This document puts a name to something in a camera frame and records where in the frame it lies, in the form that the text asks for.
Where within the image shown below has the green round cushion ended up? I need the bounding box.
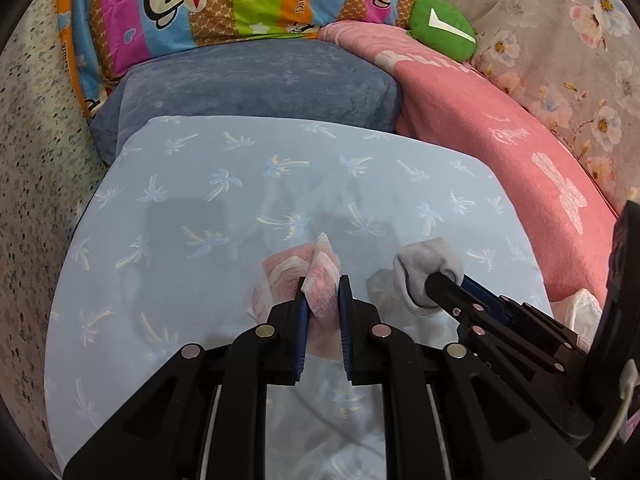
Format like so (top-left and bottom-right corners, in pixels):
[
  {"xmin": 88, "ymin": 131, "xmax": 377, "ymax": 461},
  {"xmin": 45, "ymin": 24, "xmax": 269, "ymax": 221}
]
[{"xmin": 409, "ymin": 0, "xmax": 478, "ymax": 62}]

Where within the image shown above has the grey sock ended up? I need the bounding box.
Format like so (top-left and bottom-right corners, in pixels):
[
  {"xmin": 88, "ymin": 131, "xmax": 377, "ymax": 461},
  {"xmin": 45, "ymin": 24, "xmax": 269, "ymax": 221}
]
[{"xmin": 392, "ymin": 237, "xmax": 466, "ymax": 318}]

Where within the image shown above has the blue-grey velvet cushion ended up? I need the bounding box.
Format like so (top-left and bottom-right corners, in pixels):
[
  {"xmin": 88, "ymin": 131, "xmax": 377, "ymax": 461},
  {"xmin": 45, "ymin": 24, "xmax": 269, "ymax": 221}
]
[{"xmin": 89, "ymin": 39, "xmax": 405, "ymax": 166}]

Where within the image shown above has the grey floral cloth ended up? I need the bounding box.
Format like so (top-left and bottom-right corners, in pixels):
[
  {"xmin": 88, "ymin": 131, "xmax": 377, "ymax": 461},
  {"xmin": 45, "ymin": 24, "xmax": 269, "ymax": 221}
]
[{"xmin": 432, "ymin": 0, "xmax": 640, "ymax": 216}]

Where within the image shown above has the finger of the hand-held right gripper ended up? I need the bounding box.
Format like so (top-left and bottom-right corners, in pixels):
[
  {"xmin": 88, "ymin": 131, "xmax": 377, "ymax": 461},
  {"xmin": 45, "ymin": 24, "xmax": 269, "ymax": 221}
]
[
  {"xmin": 424, "ymin": 271, "xmax": 568, "ymax": 377},
  {"xmin": 461, "ymin": 275, "xmax": 589, "ymax": 357}
]

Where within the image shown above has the white cable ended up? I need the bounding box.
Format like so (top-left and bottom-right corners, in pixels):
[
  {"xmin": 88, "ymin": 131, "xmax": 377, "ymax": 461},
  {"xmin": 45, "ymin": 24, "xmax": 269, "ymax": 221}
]
[{"xmin": 587, "ymin": 360, "xmax": 640, "ymax": 466}]

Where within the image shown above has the colourful monkey-print pillow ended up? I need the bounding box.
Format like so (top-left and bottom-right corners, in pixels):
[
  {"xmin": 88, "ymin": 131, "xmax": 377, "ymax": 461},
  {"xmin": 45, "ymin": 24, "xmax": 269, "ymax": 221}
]
[{"xmin": 52, "ymin": 0, "xmax": 441, "ymax": 116}]

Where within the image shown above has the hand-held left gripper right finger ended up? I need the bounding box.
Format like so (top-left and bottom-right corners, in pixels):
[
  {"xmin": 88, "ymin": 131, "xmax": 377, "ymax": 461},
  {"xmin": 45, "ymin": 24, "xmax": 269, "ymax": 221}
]
[{"xmin": 339, "ymin": 275, "xmax": 591, "ymax": 480}]

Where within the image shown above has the light blue palm print pillow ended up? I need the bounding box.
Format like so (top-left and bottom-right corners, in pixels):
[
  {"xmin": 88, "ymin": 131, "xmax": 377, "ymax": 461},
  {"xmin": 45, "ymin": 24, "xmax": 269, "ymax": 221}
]
[{"xmin": 42, "ymin": 115, "xmax": 556, "ymax": 480}]

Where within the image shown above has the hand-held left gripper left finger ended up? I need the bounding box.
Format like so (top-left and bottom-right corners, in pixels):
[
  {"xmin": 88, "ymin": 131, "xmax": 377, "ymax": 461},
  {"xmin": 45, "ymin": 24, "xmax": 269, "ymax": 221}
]
[{"xmin": 62, "ymin": 276, "xmax": 308, "ymax": 480}]

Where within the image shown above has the pink white sock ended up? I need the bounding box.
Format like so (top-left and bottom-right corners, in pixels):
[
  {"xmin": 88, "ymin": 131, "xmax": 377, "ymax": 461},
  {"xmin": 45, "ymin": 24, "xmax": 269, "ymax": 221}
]
[{"xmin": 247, "ymin": 232, "xmax": 351, "ymax": 358}]

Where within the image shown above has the pink blanket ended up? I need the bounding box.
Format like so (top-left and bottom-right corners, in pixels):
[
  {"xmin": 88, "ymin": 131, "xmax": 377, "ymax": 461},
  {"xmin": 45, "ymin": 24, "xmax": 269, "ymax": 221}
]
[{"xmin": 317, "ymin": 20, "xmax": 621, "ymax": 311}]

